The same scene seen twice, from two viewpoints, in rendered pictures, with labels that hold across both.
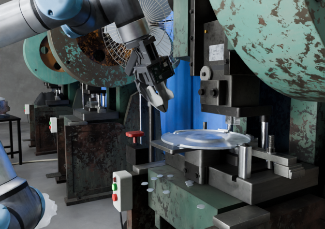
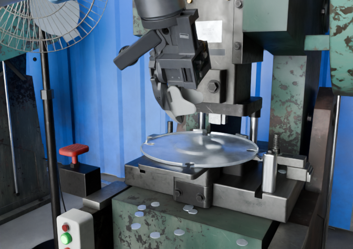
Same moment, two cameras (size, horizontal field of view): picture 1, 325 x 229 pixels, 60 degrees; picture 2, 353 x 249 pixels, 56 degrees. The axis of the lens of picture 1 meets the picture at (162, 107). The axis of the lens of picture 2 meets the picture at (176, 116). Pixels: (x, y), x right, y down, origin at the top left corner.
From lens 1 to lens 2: 41 cm
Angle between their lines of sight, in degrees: 31
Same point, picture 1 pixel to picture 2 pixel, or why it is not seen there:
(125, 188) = (85, 236)
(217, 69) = (211, 54)
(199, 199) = (227, 231)
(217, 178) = (229, 197)
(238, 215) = (288, 241)
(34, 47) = not seen: outside the picture
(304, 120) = (288, 110)
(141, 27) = not seen: outside the picture
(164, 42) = (69, 5)
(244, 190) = (276, 206)
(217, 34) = (210, 7)
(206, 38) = not seen: hidden behind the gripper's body
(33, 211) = not seen: outside the picture
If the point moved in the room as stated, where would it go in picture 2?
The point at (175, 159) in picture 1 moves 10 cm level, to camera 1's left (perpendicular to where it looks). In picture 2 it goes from (146, 178) to (111, 186)
